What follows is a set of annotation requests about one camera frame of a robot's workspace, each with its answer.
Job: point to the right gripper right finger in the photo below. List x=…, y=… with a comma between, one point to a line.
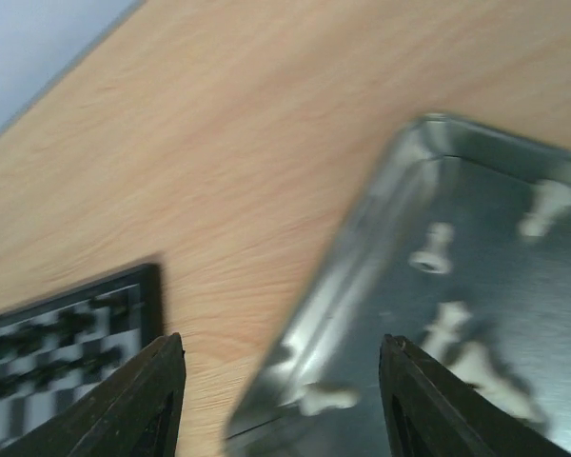
x=428, y=411

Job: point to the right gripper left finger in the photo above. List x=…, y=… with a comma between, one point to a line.
x=135, y=412

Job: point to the gold metal tin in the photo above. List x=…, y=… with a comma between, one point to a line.
x=454, y=211

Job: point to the black and grey chessboard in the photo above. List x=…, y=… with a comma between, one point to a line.
x=56, y=350

